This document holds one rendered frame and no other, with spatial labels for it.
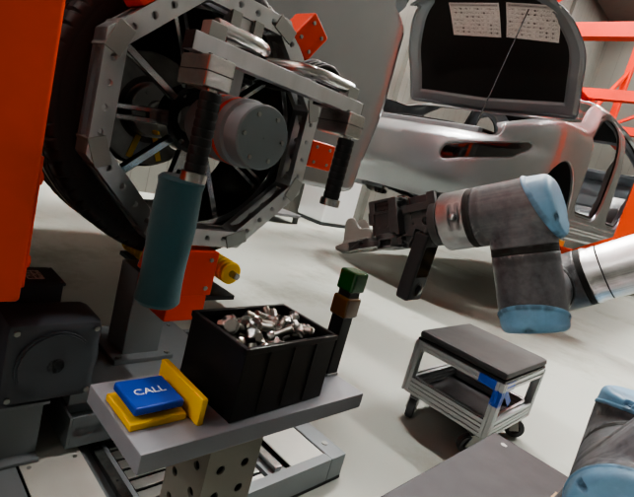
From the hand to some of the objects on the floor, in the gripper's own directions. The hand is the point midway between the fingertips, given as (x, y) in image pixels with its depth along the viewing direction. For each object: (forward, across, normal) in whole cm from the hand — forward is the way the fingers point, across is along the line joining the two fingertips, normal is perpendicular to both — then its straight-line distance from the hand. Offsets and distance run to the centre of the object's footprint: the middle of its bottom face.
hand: (342, 250), depth 86 cm
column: (+29, +20, +62) cm, 72 cm away
